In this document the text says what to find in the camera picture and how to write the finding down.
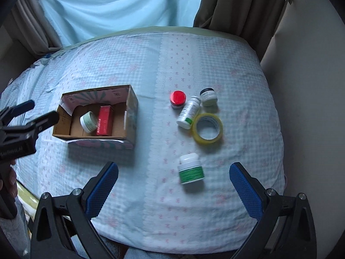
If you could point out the clear yellow tape roll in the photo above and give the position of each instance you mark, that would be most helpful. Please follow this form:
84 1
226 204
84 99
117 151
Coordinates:
196 132

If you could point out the beige curtain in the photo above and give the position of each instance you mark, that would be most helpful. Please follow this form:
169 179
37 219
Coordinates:
35 27

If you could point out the light blue curtain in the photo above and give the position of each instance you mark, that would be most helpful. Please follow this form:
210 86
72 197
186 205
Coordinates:
113 8

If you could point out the red lid jar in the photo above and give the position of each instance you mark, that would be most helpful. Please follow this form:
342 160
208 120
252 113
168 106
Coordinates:
178 98

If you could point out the slim white bottle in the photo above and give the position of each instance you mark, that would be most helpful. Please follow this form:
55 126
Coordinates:
188 113

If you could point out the cardboard box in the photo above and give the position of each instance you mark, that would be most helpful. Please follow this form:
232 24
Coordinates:
132 118

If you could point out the green lid round jar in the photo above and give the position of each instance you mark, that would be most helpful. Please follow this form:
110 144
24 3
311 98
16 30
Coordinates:
89 122

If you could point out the green label white bottle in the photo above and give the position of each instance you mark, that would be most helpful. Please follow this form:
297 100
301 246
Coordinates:
190 170

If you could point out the red carton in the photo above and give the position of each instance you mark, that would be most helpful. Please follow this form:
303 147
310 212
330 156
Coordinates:
104 120

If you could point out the light blue checked blanket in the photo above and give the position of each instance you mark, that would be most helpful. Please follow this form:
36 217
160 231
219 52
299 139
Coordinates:
151 67

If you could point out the person's left hand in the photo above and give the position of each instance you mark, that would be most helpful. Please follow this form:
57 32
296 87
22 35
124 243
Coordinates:
12 180

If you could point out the black lid white jar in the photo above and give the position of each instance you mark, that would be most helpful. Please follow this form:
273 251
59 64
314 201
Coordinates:
209 97

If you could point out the yellow bed rail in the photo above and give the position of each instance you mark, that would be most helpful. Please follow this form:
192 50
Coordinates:
27 194

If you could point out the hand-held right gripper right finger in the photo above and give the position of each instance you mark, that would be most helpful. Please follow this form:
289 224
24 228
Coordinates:
245 191

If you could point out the brown curtain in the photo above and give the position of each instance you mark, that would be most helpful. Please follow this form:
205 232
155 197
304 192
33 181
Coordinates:
242 8

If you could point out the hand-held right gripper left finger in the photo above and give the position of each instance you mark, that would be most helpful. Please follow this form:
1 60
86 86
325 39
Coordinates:
103 186

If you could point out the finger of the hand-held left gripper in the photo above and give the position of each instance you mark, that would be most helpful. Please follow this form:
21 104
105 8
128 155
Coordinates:
25 104
44 120

